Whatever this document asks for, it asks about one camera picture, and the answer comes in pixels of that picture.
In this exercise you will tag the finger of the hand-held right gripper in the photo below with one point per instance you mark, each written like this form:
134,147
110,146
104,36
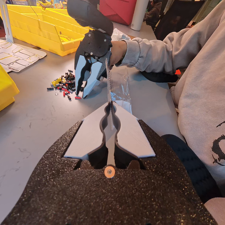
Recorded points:
93,77
80,70

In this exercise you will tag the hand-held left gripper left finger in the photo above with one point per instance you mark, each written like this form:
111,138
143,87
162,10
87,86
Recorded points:
86,139

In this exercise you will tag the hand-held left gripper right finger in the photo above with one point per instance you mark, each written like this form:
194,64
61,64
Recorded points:
135,139

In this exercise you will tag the pile of mixed small plastic parts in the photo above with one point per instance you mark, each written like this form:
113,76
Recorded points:
65,84

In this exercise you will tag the clear plastic bag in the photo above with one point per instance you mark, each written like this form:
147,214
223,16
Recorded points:
119,84

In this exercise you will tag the person's right forearm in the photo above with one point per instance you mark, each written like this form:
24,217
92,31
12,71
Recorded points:
168,52

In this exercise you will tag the grey desk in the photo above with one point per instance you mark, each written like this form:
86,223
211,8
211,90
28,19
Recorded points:
35,133

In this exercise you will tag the person's right hand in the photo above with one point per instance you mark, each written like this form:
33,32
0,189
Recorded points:
117,52

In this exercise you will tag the crumpled clear plastic wrap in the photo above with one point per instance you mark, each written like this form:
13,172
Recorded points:
121,35

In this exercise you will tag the red box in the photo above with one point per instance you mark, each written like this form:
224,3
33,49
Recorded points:
117,10

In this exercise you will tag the white bottle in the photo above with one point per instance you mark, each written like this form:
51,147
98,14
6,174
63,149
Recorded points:
139,15

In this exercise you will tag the robot kit box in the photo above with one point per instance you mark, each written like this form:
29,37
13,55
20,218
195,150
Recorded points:
52,3

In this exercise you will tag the black armrest pad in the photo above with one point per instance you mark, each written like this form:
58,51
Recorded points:
158,77
193,165

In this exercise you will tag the yellow flat box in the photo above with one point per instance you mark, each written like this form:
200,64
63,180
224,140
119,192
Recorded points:
7,89

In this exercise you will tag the person's beige printed sweatshirt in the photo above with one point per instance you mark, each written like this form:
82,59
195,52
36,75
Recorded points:
204,105

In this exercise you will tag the black high-back chair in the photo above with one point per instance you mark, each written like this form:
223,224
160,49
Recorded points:
175,21

